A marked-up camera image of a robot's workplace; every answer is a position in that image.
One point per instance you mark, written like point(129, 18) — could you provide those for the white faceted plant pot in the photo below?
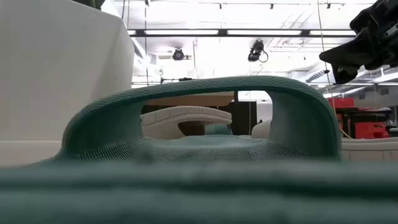
point(62, 77)

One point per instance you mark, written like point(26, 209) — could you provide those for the red storage bin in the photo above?
point(340, 102)

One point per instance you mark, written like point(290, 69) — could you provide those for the teal rubber slide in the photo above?
point(199, 186)
point(217, 129)

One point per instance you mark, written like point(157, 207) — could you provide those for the black round spotlight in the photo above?
point(178, 54)

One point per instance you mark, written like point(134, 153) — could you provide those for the black overhead frame beam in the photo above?
point(222, 32)

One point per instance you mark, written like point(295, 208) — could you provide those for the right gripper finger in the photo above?
point(348, 51)
point(345, 73)

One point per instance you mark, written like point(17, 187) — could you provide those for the black partition panel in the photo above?
point(247, 118)

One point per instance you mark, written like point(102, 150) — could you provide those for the wooden shelf with black frame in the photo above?
point(186, 100)

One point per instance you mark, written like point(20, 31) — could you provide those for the white rubber slide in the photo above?
point(186, 115)
point(367, 149)

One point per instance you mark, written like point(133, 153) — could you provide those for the red tool case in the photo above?
point(371, 130)

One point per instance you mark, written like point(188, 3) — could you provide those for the black ceiling camera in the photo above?
point(255, 51)

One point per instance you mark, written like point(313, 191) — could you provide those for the black parts bin cart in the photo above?
point(373, 112)

